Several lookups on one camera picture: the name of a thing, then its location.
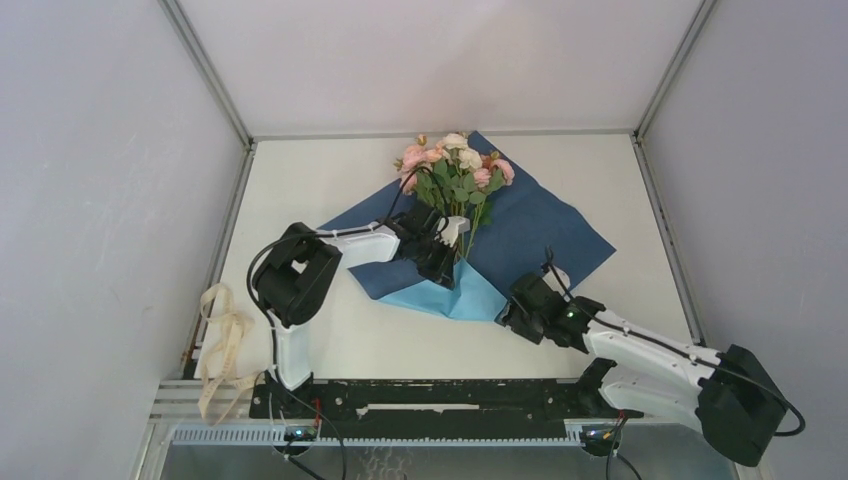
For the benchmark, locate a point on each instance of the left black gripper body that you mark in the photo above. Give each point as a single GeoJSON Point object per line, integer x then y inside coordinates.
{"type": "Point", "coordinates": [432, 257]}

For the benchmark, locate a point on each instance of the cream lace ribbon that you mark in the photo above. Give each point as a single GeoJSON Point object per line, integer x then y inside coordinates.
{"type": "Point", "coordinates": [219, 366]}

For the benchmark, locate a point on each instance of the white slotted cable duct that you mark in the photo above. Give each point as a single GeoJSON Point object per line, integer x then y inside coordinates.
{"type": "Point", "coordinates": [264, 435]}

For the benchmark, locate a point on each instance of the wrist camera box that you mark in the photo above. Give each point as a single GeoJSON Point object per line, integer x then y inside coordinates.
{"type": "Point", "coordinates": [451, 229]}
{"type": "Point", "coordinates": [560, 275]}

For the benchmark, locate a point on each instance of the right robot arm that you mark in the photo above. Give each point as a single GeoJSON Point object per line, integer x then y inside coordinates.
{"type": "Point", "coordinates": [726, 396]}

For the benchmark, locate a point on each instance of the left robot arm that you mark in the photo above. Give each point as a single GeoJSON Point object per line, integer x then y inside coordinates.
{"type": "Point", "coordinates": [289, 279]}

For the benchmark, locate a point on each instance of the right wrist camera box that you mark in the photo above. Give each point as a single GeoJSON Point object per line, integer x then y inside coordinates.
{"type": "Point", "coordinates": [560, 275]}

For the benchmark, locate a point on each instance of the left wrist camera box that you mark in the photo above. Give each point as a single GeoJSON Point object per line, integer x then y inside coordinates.
{"type": "Point", "coordinates": [451, 229]}

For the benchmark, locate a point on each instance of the peach fake rose stem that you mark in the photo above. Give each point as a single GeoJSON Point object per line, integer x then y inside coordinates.
{"type": "Point", "coordinates": [419, 154]}

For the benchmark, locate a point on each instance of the cream white fake rose stem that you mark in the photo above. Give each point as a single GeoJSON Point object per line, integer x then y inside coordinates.
{"type": "Point", "coordinates": [461, 169]}

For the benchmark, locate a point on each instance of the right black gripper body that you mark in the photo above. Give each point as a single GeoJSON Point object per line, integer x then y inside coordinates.
{"type": "Point", "coordinates": [529, 326]}

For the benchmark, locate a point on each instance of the blue wrapping paper sheet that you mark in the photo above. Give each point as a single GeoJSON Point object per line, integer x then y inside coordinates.
{"type": "Point", "coordinates": [524, 219]}

